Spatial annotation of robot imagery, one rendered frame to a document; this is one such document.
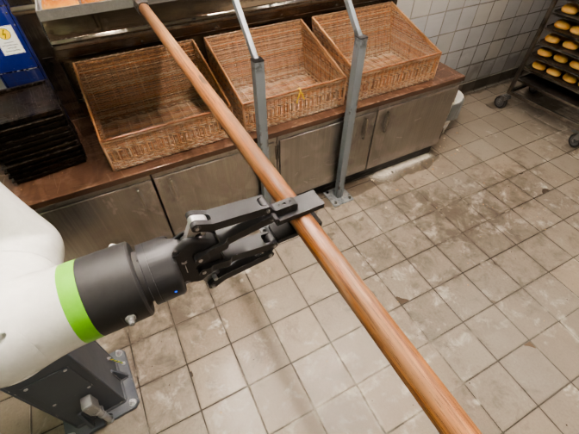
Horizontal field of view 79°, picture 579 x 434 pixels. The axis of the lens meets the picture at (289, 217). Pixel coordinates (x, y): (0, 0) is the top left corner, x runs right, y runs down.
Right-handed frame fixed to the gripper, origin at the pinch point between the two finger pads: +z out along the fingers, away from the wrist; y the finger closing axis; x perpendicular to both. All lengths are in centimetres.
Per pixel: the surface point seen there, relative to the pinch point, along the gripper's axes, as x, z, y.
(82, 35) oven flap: -151, -19, 25
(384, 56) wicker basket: -138, 141, 60
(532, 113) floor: -101, 276, 117
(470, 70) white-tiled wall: -150, 248, 97
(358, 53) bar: -93, 83, 30
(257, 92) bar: -94, 35, 36
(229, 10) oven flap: -150, 47, 24
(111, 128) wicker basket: -137, -23, 61
